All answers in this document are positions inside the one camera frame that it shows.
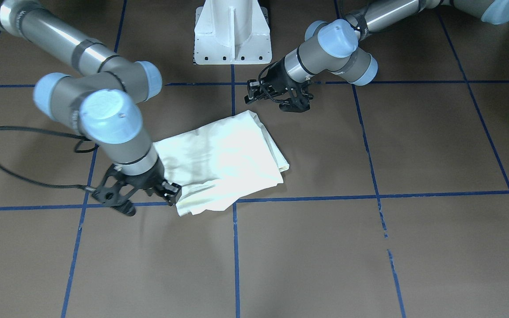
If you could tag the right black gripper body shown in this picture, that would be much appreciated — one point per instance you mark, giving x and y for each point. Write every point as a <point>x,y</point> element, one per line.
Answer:
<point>153,176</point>

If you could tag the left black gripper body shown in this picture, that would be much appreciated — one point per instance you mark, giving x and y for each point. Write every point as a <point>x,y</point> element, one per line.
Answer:
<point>276,78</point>

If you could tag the cream long-sleeve cat shirt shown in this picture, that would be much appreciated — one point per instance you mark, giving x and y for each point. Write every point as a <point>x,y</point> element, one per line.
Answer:
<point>220,162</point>

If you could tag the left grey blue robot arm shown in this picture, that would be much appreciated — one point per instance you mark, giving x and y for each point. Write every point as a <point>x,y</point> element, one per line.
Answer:
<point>335,47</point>

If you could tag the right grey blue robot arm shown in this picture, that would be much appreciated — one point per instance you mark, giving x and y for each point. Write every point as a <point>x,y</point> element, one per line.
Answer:
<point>99,106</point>

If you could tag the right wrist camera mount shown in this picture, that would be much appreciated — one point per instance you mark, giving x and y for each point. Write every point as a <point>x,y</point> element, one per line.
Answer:
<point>116,188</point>

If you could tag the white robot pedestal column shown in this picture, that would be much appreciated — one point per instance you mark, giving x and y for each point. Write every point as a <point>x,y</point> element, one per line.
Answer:
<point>231,32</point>

